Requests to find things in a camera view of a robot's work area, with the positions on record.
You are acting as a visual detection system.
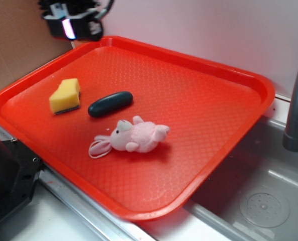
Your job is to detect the red plastic tray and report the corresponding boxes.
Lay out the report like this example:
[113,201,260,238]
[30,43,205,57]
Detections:
[0,37,275,221]

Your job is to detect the brown cardboard panel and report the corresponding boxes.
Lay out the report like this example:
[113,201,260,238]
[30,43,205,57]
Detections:
[0,0,104,97]

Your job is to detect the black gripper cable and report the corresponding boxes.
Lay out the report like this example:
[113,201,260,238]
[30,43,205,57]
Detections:
[95,0,115,20]

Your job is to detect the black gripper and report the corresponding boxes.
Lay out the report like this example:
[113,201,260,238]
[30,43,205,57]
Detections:
[38,1,103,41]

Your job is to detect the round sink drain cover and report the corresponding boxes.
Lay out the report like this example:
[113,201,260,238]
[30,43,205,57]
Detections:
[239,187,290,228]

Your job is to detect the pink plush bunny toy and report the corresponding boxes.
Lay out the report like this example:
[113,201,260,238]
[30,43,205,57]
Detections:
[88,116,170,159]

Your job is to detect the dark teal oval object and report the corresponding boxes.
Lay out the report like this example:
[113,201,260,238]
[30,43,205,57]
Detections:
[88,91,133,117]

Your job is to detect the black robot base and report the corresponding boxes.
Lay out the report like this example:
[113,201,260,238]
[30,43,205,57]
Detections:
[0,140,42,224]

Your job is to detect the yellow sponge with dark pad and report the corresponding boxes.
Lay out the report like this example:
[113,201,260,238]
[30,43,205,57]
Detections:
[49,78,80,114]

